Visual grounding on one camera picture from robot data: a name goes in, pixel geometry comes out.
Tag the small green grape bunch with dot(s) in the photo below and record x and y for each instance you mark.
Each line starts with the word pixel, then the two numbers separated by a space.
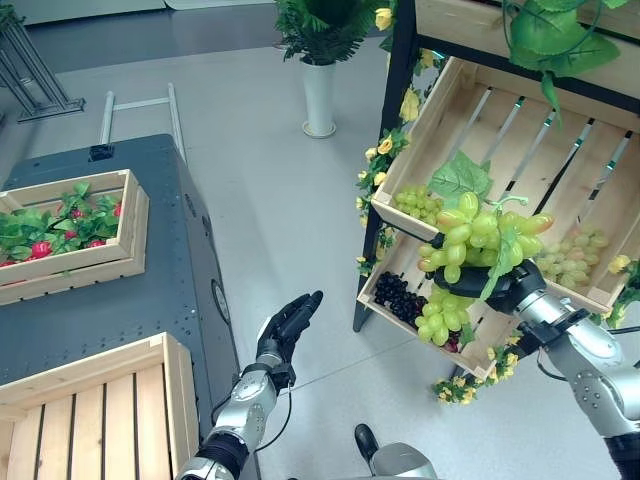
pixel 417 202

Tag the pale yellow grape bunch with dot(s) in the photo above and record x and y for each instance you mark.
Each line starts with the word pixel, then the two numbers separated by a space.
pixel 575 255

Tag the dark grey equipment case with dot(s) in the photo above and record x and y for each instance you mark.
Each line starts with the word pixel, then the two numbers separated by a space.
pixel 160 260

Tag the green ivy leaf vine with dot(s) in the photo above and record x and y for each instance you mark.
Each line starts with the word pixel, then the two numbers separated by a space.
pixel 555 40

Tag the yellow flower garland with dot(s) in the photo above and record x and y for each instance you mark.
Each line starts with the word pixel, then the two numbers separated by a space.
pixel 480 380
pixel 382 150
pixel 622 285

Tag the grey metal stand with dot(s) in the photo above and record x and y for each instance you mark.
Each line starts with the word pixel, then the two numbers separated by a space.
pixel 35 70

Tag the tilted wooden slatted crate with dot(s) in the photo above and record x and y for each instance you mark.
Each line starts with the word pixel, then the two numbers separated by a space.
pixel 550 140
pixel 395 260

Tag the dark purple grape bunch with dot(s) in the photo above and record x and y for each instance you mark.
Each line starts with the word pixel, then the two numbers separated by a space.
pixel 397 297

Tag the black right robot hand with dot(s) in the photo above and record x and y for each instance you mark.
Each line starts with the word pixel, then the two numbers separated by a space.
pixel 520 285

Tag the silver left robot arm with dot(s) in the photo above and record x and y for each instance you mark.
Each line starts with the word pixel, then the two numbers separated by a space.
pixel 245 400

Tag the green fern plant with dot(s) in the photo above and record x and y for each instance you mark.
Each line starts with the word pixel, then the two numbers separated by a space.
pixel 320 30

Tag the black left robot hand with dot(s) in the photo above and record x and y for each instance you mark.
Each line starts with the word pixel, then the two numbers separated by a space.
pixel 288 325

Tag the silver robot leg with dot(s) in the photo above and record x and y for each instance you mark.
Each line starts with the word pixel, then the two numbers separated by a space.
pixel 395 457

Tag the empty wooden slatted crate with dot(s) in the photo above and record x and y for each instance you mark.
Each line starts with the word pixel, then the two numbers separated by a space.
pixel 100 415

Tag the wooden crate with strawberries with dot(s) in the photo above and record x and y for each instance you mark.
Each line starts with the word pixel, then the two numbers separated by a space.
pixel 132 225

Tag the white tall vase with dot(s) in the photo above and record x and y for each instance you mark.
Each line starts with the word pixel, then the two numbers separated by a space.
pixel 319 100

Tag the small red grape bunch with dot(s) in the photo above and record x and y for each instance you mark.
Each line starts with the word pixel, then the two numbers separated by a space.
pixel 452 344

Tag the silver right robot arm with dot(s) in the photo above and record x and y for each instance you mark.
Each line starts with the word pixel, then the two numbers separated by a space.
pixel 580 350

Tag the wooden shelf crate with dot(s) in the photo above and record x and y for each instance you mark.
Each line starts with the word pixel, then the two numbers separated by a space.
pixel 470 22

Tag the large green grape bunch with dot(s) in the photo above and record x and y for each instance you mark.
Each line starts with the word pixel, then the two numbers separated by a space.
pixel 475 235

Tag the artificial strawberry plant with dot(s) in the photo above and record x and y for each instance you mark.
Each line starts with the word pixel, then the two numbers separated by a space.
pixel 55 230

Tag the black metal shelf frame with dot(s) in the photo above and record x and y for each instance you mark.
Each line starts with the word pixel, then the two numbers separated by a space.
pixel 397 100

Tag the black case latch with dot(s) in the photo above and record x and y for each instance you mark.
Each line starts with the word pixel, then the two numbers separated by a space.
pixel 100 151

